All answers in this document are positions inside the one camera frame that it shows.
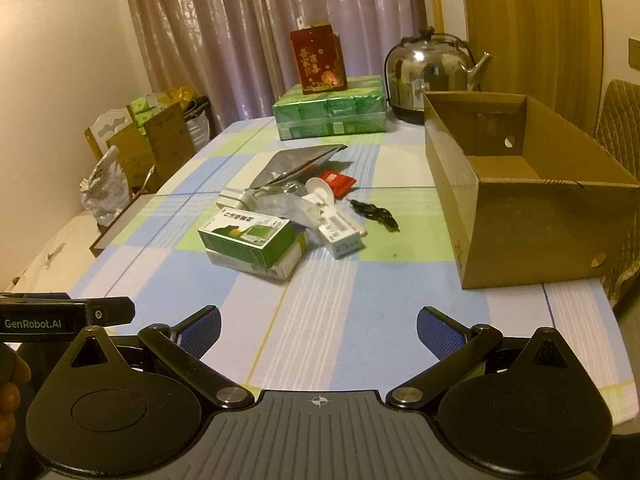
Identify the wooden stick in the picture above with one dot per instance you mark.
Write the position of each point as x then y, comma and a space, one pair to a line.
437, 10

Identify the small white barcode box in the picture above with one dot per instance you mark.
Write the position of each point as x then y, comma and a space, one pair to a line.
340, 237

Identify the white speckled spoon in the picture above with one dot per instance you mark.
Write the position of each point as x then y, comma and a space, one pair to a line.
320, 189

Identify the clear bag with white items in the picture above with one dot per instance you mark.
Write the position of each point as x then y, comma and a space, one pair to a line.
105, 190

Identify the clear plastic case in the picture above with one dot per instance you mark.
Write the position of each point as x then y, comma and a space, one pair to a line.
285, 207

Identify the green medicine box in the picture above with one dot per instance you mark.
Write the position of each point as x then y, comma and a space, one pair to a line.
240, 237

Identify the yellow plastic bag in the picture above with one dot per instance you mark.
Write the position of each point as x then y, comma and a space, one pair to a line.
175, 96

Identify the white flat box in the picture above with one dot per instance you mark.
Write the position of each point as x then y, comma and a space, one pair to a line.
287, 262

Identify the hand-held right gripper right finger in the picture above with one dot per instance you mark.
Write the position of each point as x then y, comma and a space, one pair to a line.
440, 332

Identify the silver foil pouch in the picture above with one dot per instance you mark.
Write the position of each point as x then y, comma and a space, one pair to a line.
295, 160

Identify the green carton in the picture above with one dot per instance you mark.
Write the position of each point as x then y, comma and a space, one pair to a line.
142, 107

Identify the tall brown carton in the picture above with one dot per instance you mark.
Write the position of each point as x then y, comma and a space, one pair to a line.
170, 140

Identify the brown cardboard box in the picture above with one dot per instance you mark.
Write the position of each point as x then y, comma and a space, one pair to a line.
500, 220

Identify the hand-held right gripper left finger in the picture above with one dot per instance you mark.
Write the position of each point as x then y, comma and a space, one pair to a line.
200, 330

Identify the quilted chair cover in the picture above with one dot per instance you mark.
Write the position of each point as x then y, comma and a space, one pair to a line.
620, 125

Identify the red snack packet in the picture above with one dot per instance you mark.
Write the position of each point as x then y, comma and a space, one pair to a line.
340, 182

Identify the clear glass jar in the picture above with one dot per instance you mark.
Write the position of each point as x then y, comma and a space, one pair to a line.
277, 191

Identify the red patterned box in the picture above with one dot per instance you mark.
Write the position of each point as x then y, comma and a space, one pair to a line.
315, 60

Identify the mauve curtain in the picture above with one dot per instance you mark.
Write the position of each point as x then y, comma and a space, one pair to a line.
225, 35

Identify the steel kettle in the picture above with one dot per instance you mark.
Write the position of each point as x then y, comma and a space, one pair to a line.
425, 70

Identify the green wrapped tissue pack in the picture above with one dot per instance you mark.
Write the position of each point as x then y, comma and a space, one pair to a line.
330, 110

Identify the wall switch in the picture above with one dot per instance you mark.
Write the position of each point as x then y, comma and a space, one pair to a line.
634, 55

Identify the white wooden chair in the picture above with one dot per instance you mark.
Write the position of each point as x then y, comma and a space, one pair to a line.
107, 125

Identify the yellow wooden door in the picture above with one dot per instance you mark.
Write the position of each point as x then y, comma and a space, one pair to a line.
530, 25

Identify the person's left hand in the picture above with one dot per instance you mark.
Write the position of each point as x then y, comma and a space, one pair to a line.
9, 410

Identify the small brown carton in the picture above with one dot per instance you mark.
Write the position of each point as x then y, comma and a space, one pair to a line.
132, 160

